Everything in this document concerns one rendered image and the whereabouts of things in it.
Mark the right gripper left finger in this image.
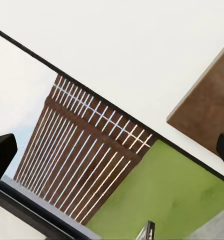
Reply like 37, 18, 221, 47
0, 133, 18, 179

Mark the hardback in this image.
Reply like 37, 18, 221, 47
137, 222, 156, 240

